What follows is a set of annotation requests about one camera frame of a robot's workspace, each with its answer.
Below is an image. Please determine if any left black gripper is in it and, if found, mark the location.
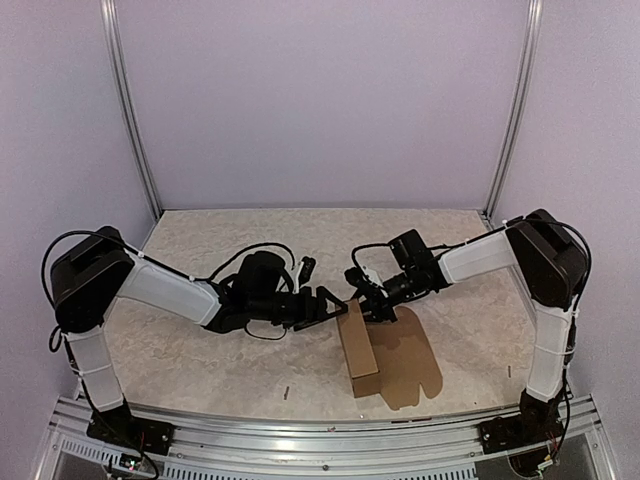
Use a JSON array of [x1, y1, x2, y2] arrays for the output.
[[249, 285, 348, 331]]

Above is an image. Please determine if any brown cardboard box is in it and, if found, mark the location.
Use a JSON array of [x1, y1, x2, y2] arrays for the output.
[[337, 300, 443, 411]]

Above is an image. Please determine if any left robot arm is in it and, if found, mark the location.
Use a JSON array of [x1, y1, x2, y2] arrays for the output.
[[40, 226, 348, 445]]

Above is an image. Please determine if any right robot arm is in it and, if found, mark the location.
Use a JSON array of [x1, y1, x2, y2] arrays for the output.
[[348, 209, 592, 444]]

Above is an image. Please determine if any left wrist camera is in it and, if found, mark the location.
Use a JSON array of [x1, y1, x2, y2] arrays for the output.
[[292, 256, 316, 294]]

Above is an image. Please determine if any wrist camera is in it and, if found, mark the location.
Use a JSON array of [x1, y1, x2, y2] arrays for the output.
[[292, 256, 316, 294], [344, 266, 382, 297]]

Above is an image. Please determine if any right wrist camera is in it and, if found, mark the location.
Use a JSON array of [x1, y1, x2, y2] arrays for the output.
[[344, 266, 382, 297]]

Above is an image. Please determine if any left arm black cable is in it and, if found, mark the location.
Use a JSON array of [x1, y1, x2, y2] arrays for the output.
[[40, 229, 301, 351]]

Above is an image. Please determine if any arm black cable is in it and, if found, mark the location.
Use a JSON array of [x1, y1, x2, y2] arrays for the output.
[[351, 219, 594, 311], [40, 229, 301, 351]]

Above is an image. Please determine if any front aluminium rail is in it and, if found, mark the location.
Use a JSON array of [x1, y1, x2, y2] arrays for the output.
[[27, 396, 621, 479]]

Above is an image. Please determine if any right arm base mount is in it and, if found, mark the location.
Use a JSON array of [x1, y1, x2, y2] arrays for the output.
[[478, 414, 564, 454]]

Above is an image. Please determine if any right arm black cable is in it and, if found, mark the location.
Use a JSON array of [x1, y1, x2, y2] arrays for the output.
[[351, 219, 594, 311]]

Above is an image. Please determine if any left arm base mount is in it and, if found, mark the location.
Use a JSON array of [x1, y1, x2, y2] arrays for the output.
[[86, 415, 175, 456]]

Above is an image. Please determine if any right aluminium frame post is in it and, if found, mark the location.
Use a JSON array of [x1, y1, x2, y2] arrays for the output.
[[482, 0, 544, 223]]

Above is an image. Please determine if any aluminium frame post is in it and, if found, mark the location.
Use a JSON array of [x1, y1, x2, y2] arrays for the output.
[[100, 0, 164, 222], [482, 0, 544, 223]]

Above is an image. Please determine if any left aluminium frame post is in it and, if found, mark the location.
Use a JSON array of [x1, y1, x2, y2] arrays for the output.
[[100, 0, 164, 222]]

